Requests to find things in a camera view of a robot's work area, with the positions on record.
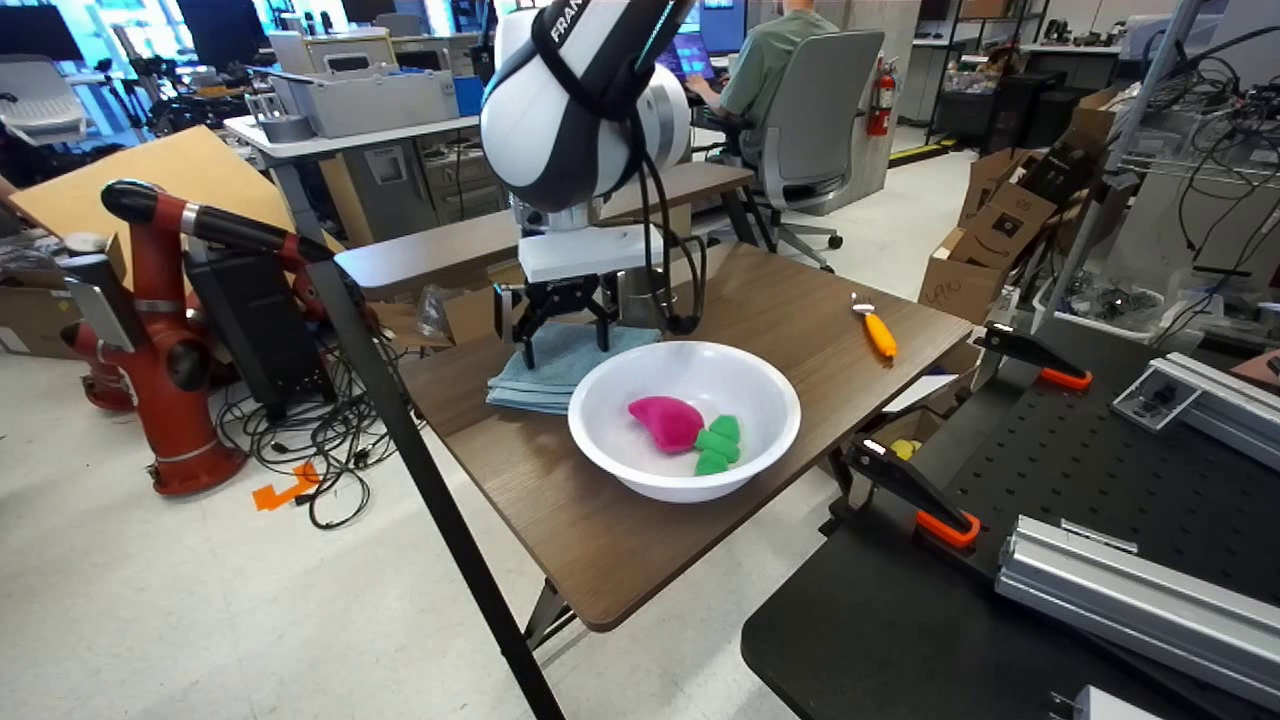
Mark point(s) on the red fire extinguisher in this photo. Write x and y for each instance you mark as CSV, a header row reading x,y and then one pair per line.
x,y
883,103

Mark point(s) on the white bowl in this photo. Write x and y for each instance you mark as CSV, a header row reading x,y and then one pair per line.
x,y
712,376

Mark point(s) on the black perforated table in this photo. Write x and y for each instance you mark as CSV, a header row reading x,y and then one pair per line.
x,y
891,624

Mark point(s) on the seated person green shirt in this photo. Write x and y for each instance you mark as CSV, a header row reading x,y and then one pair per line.
x,y
762,60

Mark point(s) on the orange handled clamp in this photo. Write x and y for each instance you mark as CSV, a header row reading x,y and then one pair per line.
x,y
912,502
1044,362

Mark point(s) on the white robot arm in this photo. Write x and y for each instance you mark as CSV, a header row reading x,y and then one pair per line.
x,y
572,111

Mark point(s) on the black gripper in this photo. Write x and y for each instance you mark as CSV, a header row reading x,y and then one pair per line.
x,y
521,309

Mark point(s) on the stacked cardboard boxes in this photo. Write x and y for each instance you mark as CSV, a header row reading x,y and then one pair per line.
x,y
1017,200

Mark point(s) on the yellow handled fork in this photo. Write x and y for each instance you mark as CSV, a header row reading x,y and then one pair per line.
x,y
877,329

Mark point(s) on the pink plush radish toy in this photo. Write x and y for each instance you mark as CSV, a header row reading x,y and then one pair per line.
x,y
675,425

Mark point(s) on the black tripod leg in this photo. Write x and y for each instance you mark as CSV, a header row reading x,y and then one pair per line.
x,y
395,404

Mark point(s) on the light blue towel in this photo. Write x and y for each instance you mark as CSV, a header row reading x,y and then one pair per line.
x,y
562,354

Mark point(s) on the grey office chair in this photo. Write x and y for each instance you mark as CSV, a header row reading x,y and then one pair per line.
x,y
804,152

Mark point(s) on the aluminium extrusion bar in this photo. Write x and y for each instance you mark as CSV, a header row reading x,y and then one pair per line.
x,y
1140,607

